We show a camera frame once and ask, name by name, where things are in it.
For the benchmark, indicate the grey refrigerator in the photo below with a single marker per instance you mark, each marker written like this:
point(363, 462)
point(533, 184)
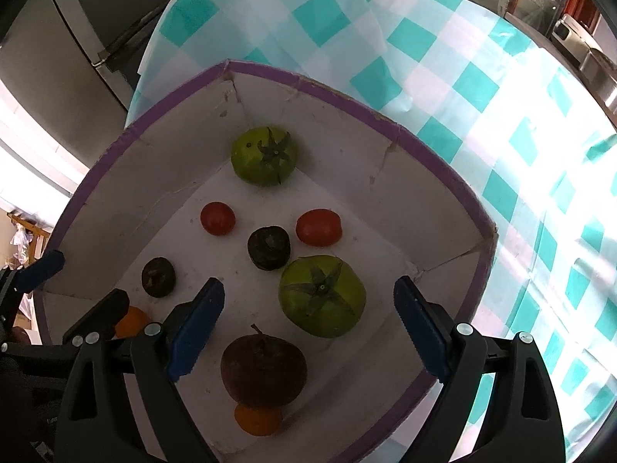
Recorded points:
point(58, 58)

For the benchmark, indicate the stainless steel container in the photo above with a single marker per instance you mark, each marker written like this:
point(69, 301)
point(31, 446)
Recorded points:
point(600, 77)

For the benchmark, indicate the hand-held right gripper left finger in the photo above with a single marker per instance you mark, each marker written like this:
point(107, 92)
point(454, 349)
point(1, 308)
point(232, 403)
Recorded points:
point(195, 333)

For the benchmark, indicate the stainless steel appliance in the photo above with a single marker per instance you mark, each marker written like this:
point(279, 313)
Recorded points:
point(573, 38)

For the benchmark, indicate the wooden rack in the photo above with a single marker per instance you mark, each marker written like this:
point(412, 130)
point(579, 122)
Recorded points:
point(33, 231)

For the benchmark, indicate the orange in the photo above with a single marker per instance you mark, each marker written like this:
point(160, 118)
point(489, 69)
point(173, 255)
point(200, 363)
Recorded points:
point(258, 422)
point(132, 323)

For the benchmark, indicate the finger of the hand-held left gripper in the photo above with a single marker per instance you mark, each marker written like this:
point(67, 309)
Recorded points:
point(103, 311)
point(43, 267)

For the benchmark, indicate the white plastic bag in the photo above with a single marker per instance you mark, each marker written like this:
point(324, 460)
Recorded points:
point(21, 241)

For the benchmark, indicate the green tomato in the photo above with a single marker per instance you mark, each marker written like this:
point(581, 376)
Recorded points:
point(322, 308)
point(255, 159)

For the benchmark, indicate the red tomato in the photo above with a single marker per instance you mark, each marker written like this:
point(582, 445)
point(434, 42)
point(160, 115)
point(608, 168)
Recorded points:
point(319, 226)
point(218, 218)

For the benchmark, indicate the dark brown round fruit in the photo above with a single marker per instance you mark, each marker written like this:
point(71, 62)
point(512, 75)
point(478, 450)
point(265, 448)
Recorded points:
point(158, 277)
point(269, 248)

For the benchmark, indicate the teal checkered tablecloth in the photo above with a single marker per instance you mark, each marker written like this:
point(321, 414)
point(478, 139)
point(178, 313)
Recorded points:
point(337, 24)

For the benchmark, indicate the dark red apple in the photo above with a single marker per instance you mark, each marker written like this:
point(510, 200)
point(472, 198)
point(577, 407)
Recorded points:
point(263, 371)

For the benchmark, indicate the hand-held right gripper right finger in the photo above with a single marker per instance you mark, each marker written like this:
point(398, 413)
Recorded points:
point(419, 333)

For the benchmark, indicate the white cardboard box purple rim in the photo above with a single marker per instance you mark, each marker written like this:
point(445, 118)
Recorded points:
point(337, 130)

